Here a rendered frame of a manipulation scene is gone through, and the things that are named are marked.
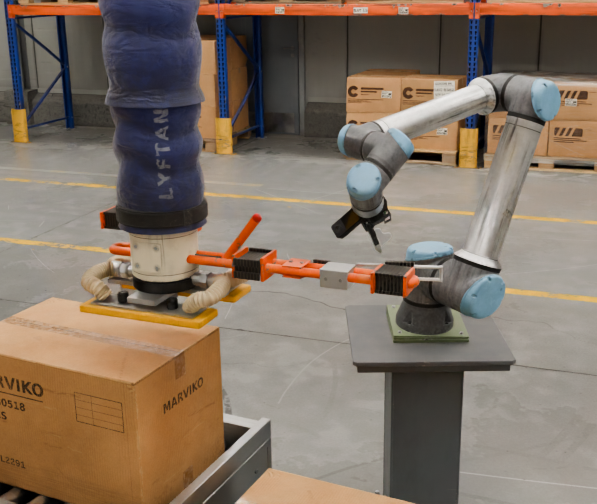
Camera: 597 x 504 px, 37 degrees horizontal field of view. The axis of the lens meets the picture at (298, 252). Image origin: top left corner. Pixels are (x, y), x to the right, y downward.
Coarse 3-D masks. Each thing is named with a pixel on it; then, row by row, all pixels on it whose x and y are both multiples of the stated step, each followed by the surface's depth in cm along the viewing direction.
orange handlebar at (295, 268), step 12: (120, 252) 228; (204, 252) 223; (216, 252) 223; (204, 264) 219; (216, 264) 218; (228, 264) 216; (276, 264) 213; (288, 264) 211; (300, 264) 211; (312, 264) 213; (324, 264) 212; (288, 276) 211; (300, 276) 211; (312, 276) 209; (348, 276) 205; (360, 276) 204; (408, 288) 201
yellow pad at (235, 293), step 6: (126, 288) 240; (132, 288) 239; (234, 288) 233; (240, 288) 233; (246, 288) 234; (180, 294) 234; (186, 294) 233; (228, 294) 229; (234, 294) 229; (240, 294) 230; (222, 300) 229; (228, 300) 228; (234, 300) 228
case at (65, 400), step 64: (64, 320) 256; (128, 320) 255; (0, 384) 237; (64, 384) 226; (128, 384) 217; (192, 384) 240; (0, 448) 244; (64, 448) 233; (128, 448) 223; (192, 448) 244
